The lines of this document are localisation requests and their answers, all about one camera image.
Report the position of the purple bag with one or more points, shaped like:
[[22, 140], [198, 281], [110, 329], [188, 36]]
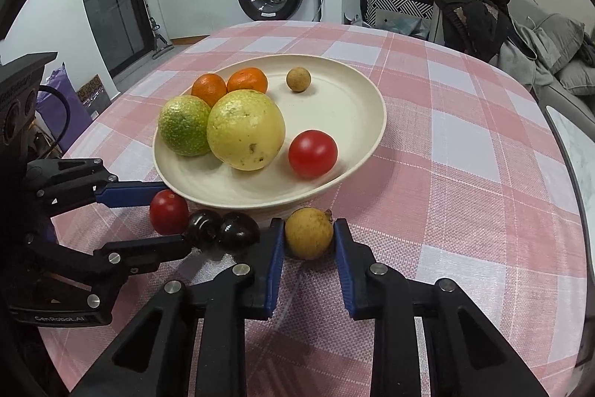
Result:
[[69, 108]]

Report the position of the large yellow citrus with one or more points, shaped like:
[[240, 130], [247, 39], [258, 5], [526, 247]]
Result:
[[246, 129]]

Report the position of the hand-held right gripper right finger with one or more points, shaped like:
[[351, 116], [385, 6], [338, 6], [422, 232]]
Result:
[[346, 266]]

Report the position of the grey pillow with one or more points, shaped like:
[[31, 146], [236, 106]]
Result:
[[578, 78], [560, 39]]

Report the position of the floor mop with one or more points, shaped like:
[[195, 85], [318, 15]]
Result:
[[158, 39]]

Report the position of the dark purple cherry tomato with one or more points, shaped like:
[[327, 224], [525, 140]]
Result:
[[203, 227]]

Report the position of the white marble table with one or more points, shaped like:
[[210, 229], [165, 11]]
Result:
[[576, 155]]

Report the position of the pink checkered tablecloth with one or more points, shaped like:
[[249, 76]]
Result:
[[465, 192]]

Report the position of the red tomato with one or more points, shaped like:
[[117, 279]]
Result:
[[313, 154], [168, 212]]

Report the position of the dark plum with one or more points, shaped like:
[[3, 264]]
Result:
[[239, 232]]

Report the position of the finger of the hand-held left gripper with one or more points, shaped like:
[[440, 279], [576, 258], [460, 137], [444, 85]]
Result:
[[148, 250], [135, 193]]

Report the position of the black jacket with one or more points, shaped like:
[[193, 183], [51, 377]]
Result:
[[474, 6]]

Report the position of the patterned chair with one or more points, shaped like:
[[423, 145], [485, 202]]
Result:
[[395, 4]]

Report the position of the orange mandarin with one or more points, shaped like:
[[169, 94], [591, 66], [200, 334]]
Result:
[[209, 89], [248, 80]]

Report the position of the brown longan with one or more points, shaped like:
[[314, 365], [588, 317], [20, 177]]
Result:
[[309, 234], [298, 80]]

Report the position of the patterned cardboard box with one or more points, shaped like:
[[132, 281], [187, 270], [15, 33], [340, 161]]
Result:
[[93, 94]]

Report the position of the mottled green citrus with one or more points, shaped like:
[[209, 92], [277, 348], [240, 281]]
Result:
[[183, 127]]

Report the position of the grey sofa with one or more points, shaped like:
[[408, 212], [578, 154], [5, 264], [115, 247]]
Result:
[[567, 104]]

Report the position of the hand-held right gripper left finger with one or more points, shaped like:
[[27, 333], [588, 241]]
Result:
[[274, 266]]

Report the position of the cream round plate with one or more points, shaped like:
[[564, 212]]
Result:
[[334, 108]]

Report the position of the white round bin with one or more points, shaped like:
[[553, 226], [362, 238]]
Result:
[[353, 18]]

